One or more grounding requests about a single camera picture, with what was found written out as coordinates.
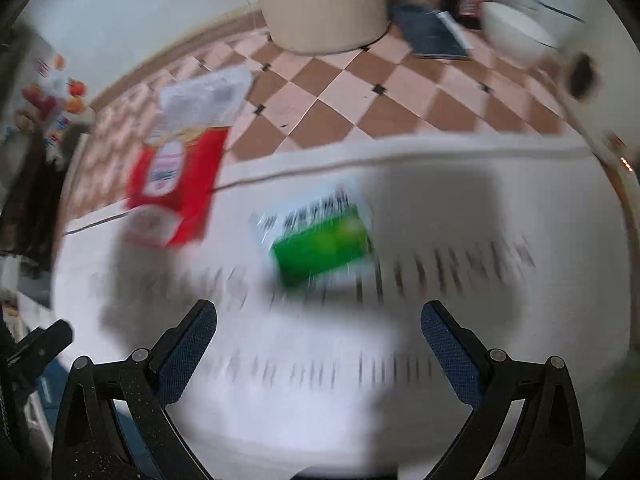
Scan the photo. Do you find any white and green packet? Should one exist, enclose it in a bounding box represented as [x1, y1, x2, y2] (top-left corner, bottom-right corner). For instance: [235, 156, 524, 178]
[250, 187, 376, 288]

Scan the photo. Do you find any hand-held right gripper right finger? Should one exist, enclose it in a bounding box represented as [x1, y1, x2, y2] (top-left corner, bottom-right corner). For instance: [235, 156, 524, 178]
[421, 300, 586, 480]

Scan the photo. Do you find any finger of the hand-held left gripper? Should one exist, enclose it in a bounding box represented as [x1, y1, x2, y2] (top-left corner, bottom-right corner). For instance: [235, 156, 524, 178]
[5, 319, 74, 367]

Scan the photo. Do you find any small black cap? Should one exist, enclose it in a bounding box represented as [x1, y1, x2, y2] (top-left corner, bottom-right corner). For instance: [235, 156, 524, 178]
[567, 52, 598, 100]

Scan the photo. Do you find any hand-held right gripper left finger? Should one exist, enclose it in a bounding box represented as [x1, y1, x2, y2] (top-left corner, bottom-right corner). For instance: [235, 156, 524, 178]
[52, 299, 218, 480]

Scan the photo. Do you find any red snack packet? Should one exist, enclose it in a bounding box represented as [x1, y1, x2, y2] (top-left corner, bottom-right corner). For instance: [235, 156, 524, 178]
[125, 65, 253, 248]

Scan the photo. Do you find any white bowl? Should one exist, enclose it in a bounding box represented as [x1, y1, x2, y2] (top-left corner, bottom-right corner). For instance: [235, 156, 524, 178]
[481, 1, 558, 66]

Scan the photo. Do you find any checkered table mat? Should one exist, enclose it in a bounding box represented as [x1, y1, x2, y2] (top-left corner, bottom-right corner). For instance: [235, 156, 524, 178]
[50, 2, 640, 471]

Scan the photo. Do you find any cream utensil holder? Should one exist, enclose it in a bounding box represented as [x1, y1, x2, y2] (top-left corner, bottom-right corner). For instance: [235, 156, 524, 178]
[245, 0, 390, 55]

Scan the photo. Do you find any set of colourful wall stickers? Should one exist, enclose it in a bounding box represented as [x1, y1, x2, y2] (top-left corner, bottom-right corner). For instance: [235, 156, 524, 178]
[20, 55, 96, 151]

